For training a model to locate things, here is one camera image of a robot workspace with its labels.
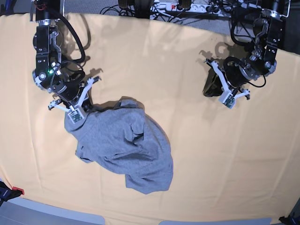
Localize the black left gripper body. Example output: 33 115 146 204
223 56 253 90

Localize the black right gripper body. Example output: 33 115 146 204
51 74 85 105

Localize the grey t-shirt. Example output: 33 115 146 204
64 97 173 194

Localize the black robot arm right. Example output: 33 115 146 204
30 0 86 107

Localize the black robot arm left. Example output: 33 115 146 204
203 0 287 99

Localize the yellow tablecloth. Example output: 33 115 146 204
0 14 300 225

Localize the white power strip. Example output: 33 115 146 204
150 0 233 18

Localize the red and black clamp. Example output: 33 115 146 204
0 181 24 206

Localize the black clamp right corner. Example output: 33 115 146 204
279 211 300 225

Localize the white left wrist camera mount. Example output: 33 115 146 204
205 59 250 109

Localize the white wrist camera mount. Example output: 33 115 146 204
205 59 250 109
48 76 101 124

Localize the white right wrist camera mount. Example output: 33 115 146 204
48 76 101 124

